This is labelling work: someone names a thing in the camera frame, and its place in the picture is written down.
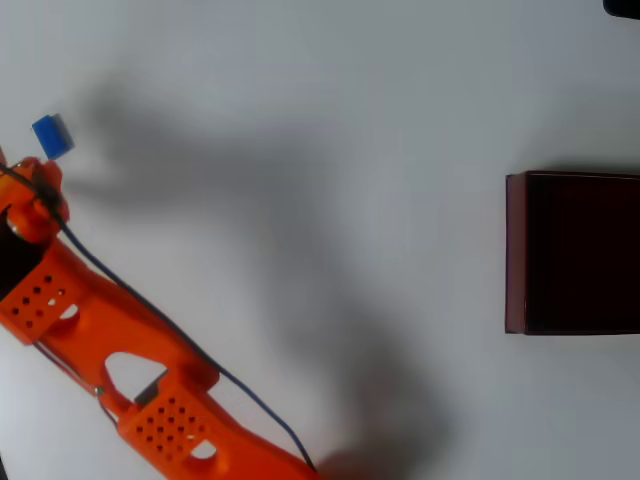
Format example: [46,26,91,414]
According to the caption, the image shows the dark red box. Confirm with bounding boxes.
[504,169,640,337]

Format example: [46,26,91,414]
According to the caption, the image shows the small blue block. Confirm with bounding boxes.
[31,113,76,162]

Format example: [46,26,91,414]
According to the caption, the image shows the black object at frame corner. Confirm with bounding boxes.
[602,0,640,21]

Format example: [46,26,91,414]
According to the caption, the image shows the black thin cable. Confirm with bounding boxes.
[0,163,319,474]

